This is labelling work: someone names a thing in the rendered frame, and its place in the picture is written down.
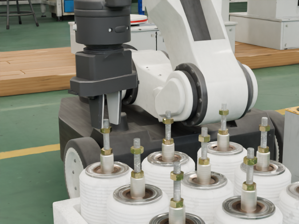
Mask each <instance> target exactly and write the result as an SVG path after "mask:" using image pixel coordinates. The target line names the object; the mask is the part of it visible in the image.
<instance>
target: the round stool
mask: <svg viewBox="0 0 299 224"><path fill-rule="evenodd" d="M28 2H29V5H30V8H31V11H20V9H19V3H18V0H16V5H17V11H9V0H7V11H6V12H0V16H6V17H7V27H6V29H9V16H18V18H19V24H22V22H21V18H20V16H28V15H33V17H34V20H35V23H36V26H37V27H38V26H39V24H38V22H37V19H36V15H35V12H34V10H33V7H32V3H31V0H28ZM3 13H6V14H3ZM9 13H18V14H9ZM20 13H27V14H20Z"/></svg>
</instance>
